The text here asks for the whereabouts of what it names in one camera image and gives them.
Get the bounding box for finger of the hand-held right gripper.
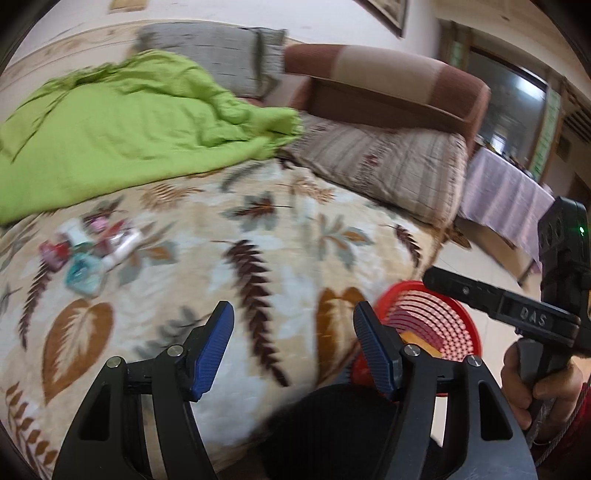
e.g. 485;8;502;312
424;267;505;320

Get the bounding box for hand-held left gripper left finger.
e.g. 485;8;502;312
52;301;236;480

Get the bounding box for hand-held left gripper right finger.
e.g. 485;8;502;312
353;301;539;480

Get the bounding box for red mesh basket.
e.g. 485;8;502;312
351;281;481;398

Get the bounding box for silver foil packet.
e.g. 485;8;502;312
95;219;130;254

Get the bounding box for white tissue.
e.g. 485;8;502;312
60;218;90;250

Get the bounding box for person's right forearm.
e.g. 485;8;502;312
531;383;591;472

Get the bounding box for person's right hand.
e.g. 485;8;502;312
501;344;587;441

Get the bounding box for brown patterned slippers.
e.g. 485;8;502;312
445;226;474;250

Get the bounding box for table with purple cloth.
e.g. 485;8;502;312
455;147;555;287

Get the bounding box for wooden lattice panel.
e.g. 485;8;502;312
556;108;591;158

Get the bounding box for leaf printed blanket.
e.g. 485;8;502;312
0;157;467;480

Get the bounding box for striped pillow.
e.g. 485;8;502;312
281;113;469;227

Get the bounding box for wooden framed glass door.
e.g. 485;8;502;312
438;18;561;185

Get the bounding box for green quilt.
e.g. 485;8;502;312
0;50;303;227

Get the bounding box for grey pillow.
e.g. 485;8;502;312
136;23;287;100

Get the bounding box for grey braided cable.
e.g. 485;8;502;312
524;397;555;457

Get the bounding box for framed wall picture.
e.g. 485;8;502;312
353;0;409;38

